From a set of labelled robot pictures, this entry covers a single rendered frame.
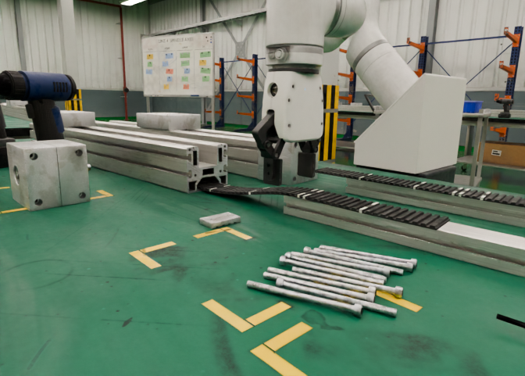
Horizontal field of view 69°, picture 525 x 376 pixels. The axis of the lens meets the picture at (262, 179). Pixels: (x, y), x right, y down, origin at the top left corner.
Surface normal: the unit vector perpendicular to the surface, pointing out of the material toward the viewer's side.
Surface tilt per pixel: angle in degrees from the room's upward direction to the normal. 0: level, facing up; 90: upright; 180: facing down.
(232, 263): 0
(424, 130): 90
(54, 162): 90
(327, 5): 91
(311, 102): 90
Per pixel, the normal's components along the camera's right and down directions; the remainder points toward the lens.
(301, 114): 0.75, 0.15
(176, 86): -0.46, 0.18
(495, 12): -0.73, 0.13
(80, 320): 0.02, -0.98
